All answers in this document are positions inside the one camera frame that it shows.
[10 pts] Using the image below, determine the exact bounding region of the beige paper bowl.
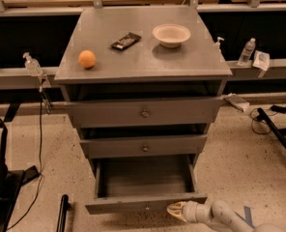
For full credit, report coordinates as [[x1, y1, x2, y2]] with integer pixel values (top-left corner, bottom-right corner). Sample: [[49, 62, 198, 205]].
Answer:
[[153, 24, 191, 48]]

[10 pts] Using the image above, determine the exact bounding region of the grey bottom drawer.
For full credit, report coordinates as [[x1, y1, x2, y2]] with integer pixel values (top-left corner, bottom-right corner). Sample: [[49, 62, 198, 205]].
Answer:
[[86, 155, 207, 215]]

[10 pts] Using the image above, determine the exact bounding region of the white box on rail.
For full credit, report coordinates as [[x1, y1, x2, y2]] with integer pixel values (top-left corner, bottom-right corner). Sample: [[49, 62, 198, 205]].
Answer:
[[225, 94, 250, 112]]

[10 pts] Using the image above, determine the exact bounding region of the grey middle drawer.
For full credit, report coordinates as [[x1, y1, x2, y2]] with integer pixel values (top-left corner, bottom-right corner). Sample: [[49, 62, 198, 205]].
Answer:
[[80, 135, 207, 159]]

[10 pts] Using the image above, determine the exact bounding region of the black stand base left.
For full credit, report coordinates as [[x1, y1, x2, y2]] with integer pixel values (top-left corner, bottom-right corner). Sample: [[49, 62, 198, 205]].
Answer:
[[0, 118, 40, 232]]

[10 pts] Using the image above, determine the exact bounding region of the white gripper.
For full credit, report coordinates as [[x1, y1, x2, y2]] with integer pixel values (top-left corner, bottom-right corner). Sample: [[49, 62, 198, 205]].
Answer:
[[167, 201, 212, 224]]

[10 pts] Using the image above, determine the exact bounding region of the white wipes packet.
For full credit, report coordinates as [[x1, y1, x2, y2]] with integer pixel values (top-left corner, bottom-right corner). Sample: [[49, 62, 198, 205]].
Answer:
[[252, 50, 270, 71]]

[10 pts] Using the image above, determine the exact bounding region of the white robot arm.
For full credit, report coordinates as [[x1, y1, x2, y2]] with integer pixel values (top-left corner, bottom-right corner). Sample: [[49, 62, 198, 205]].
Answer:
[[167, 200, 285, 232]]

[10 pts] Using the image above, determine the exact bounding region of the orange ball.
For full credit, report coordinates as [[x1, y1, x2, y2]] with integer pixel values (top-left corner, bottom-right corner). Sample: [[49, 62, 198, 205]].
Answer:
[[78, 50, 96, 69]]

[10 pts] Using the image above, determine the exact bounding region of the black bar bottom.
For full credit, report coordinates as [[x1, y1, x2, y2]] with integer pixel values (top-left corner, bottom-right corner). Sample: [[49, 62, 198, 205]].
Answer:
[[56, 194, 70, 232]]

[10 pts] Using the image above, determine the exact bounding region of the blue tape cross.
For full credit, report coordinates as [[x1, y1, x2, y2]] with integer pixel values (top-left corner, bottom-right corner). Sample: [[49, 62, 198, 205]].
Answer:
[[237, 206, 255, 228]]

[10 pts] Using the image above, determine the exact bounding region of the black snack bar packet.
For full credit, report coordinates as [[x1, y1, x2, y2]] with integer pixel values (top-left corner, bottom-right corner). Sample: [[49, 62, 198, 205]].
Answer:
[[111, 32, 141, 50]]

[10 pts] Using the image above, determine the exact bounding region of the clear sanitizer pump bottle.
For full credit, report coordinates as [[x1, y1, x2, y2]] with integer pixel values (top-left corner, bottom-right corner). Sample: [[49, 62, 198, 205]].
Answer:
[[23, 52, 43, 76]]

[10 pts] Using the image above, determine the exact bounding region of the black stand leg right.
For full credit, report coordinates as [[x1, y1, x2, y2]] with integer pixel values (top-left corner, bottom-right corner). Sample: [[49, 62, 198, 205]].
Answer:
[[257, 108, 286, 150]]

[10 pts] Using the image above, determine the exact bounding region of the small white pump bottle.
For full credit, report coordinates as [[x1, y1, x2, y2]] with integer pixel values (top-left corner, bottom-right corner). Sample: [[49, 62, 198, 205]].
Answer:
[[214, 37, 225, 52]]

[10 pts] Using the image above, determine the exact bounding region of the grey drawer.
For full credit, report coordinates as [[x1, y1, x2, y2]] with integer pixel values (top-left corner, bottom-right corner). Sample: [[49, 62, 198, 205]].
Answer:
[[86, 155, 207, 215], [67, 97, 222, 128], [80, 135, 207, 159]]

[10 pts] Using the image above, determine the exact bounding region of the clear plastic water bottle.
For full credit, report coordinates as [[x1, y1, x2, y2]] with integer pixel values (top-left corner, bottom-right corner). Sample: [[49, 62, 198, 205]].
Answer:
[[237, 38, 256, 66]]

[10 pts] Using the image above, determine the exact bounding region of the grey top drawer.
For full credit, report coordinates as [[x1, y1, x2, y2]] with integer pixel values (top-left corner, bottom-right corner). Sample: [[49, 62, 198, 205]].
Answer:
[[67, 97, 222, 128]]

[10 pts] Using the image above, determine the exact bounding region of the black power adapter cable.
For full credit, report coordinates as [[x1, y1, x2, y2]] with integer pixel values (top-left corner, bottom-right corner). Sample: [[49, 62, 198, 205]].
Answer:
[[249, 90, 286, 135]]

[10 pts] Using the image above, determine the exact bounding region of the grey wooden drawer cabinet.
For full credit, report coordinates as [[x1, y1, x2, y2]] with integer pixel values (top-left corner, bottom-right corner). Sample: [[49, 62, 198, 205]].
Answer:
[[55, 6, 231, 143]]

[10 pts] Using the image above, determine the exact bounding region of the black cable left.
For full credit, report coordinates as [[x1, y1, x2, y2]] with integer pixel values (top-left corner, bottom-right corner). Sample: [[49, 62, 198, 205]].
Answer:
[[6, 77, 53, 232]]

